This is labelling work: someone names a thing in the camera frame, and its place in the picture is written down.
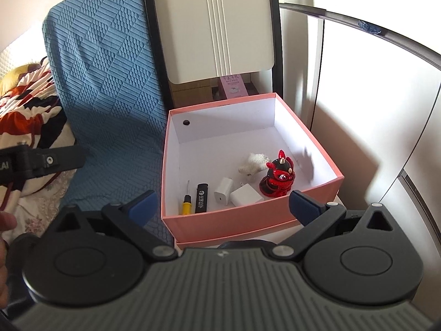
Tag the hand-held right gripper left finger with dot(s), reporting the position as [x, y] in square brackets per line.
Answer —
[144, 205]

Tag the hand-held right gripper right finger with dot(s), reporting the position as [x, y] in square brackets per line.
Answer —
[303, 207]

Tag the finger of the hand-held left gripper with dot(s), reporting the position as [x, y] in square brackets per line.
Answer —
[58, 162]

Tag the red and black figurine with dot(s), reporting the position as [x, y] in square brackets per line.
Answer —
[277, 179]

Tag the black lighter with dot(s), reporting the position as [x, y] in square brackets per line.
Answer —
[202, 198]

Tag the white charger plug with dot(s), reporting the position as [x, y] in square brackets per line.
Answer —
[246, 197]
[223, 190]

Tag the white fluffy toy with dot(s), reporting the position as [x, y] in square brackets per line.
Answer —
[253, 163]

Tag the pink cardboard box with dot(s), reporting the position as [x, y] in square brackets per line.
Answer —
[220, 138]

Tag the person's left hand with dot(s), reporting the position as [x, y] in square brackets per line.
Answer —
[4, 269]

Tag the beige lace edged quilt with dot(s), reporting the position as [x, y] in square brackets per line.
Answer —
[44, 203]

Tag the floral printed blanket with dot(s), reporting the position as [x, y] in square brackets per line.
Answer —
[31, 110]

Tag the blue textured bed sheet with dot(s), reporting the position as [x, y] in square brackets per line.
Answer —
[106, 110]

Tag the white wardrobe door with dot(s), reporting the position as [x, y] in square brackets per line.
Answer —
[375, 110]

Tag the brown cardboard box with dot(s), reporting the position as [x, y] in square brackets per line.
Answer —
[193, 93]

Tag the small pink carton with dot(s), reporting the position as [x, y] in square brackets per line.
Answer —
[233, 86]

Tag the black curved rail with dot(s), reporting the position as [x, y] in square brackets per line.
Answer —
[379, 24]

